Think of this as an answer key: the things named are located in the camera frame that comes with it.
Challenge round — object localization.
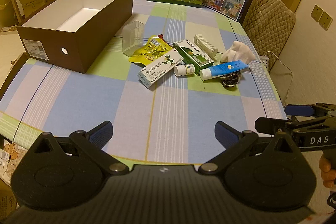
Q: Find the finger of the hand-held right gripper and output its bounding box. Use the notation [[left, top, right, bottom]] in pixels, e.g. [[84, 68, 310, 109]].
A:
[[285, 103, 336, 117], [255, 117, 336, 135]]

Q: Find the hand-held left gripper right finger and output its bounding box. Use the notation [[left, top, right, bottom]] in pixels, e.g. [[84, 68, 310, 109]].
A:
[[199, 121, 296, 175]]

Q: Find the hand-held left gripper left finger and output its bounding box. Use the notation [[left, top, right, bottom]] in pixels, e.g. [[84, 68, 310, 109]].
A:
[[31, 120, 130, 175]]

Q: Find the dark velvet scrunchie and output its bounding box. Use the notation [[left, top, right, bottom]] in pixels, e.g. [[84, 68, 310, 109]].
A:
[[220, 70, 242, 88]]

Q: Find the blue white tube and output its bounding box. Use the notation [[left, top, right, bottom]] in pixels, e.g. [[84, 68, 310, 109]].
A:
[[199, 60, 249, 81]]

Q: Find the small white pill bottle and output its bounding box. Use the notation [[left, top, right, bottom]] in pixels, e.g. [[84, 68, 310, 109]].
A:
[[174, 63, 196, 77]]

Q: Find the white cloth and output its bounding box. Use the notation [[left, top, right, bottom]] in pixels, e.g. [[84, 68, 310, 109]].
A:
[[220, 41, 256, 64]]

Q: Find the white blue medicine box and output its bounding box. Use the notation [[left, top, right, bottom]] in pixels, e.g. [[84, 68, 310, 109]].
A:
[[137, 51, 184, 90]]

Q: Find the white ribbed plastic holder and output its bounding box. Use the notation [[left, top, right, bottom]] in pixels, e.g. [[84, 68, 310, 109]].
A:
[[194, 34, 219, 61]]

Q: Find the yellow snack packet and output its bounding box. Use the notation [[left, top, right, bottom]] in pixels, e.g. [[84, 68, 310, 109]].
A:
[[128, 34, 175, 67]]

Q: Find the brown cardboard box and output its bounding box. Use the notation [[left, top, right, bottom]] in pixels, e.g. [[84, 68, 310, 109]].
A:
[[16, 0, 135, 74]]

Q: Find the clear plastic cup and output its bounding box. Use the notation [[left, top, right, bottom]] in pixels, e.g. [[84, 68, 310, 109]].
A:
[[122, 21, 144, 56]]

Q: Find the person's right hand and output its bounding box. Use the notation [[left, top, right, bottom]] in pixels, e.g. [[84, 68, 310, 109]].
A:
[[320, 154, 333, 188]]

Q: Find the checkered tablecloth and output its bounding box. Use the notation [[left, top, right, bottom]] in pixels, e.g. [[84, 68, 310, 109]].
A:
[[0, 0, 288, 164]]

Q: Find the white power strip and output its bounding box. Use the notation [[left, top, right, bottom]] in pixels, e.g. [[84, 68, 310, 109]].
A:
[[259, 55, 271, 72]]

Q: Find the brown cardboard tray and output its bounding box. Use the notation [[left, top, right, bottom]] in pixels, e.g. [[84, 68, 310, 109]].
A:
[[0, 53, 27, 102]]

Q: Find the white cable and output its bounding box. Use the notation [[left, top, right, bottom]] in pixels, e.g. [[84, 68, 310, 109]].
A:
[[266, 51, 294, 106]]

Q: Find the beige wall socket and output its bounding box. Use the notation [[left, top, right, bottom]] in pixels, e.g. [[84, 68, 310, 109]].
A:
[[311, 5, 324, 21], [321, 11, 333, 30]]

